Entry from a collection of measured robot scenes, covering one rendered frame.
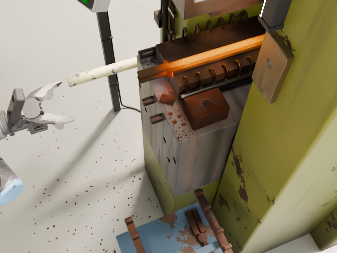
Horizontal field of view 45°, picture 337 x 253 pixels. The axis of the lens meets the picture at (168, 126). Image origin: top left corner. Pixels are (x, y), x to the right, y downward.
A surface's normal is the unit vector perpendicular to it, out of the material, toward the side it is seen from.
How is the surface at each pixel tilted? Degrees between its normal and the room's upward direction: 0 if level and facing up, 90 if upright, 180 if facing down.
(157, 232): 0
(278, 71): 90
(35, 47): 0
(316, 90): 90
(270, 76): 90
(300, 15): 90
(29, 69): 0
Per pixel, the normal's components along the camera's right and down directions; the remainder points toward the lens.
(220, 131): 0.37, 0.80
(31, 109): 0.02, -0.52
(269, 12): -0.93, 0.31
